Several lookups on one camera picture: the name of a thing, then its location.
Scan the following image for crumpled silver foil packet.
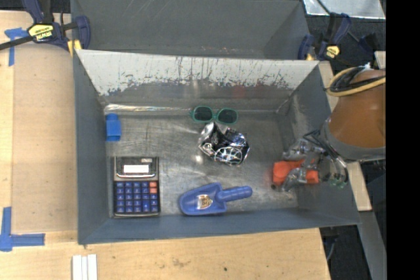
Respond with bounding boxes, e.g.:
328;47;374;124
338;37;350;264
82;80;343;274
198;122;251;167

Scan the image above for grey calculator with blue keys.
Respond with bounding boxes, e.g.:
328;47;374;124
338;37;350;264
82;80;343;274
112;155;161;218

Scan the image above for blue plastic scoop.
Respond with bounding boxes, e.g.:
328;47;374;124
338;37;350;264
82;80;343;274
178;182;253;216

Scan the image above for green sunglasses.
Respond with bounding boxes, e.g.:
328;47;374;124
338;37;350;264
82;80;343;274
190;106;238;125

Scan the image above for pale wood board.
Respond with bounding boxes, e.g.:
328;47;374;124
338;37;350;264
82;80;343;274
10;41;79;235

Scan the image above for blue plastic block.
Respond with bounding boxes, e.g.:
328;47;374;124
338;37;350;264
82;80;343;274
105;113;123;142

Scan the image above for grey metal bin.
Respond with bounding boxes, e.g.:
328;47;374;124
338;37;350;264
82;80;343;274
68;0;362;245

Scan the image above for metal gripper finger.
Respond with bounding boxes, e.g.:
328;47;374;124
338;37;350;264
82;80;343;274
282;146;306;162
279;166;310;192

